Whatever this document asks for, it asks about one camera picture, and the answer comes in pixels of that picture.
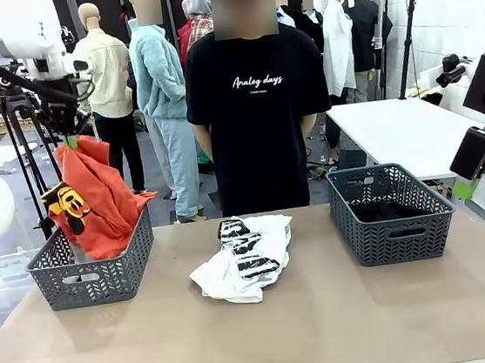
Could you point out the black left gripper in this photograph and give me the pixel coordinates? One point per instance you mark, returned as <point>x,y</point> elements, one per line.
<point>59,112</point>

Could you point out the orange cartoon print shirt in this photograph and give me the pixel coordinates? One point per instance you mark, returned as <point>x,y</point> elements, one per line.
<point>103,193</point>

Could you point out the gray heathered garment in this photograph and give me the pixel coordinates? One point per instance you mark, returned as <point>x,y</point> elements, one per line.
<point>77,253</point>

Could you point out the black shorts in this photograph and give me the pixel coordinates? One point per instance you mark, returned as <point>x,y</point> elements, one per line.
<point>386,211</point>

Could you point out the white black print T-shirt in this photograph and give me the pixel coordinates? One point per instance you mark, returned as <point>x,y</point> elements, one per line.
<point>270,235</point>

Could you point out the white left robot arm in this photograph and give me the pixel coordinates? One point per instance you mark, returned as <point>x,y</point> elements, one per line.
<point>10,28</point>

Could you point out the person's left forearm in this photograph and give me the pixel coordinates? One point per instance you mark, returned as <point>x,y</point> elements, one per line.
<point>308,123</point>

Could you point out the person's right forearm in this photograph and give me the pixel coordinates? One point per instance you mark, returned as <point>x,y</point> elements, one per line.
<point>204,140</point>

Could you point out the white table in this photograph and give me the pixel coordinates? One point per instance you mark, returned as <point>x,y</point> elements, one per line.
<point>16,154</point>
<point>404,137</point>

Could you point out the black tripod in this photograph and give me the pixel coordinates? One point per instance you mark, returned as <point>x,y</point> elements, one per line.
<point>19,103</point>

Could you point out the mannequin in cream shirt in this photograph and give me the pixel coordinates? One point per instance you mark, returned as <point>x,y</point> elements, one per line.
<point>108,83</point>

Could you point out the mannequin in light blue outfit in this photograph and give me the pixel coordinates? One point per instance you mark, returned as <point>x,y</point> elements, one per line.
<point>159,90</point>

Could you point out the black light stand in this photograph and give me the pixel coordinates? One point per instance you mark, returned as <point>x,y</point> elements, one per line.
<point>407,46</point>

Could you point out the gray plastic lattice basket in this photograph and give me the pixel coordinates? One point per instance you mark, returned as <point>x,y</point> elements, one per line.
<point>100,281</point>
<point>363,238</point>

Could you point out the mannequin in plaid hooded top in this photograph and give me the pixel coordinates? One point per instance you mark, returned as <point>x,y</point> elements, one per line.
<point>200,24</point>

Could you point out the mannequin in black shirt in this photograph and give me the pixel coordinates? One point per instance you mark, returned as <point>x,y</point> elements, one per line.
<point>365,31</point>

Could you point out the mannequin in white shirt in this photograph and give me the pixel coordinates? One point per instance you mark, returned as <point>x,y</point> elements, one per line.
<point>338,48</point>

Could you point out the person in black T-shirt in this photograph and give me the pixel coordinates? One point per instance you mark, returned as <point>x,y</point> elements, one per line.
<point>264,144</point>

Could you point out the mannequin in dark jacket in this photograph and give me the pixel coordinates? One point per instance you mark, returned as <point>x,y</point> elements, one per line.
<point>310,25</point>

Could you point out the black camera on stand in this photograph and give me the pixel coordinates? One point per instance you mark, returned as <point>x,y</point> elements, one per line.
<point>450,66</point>

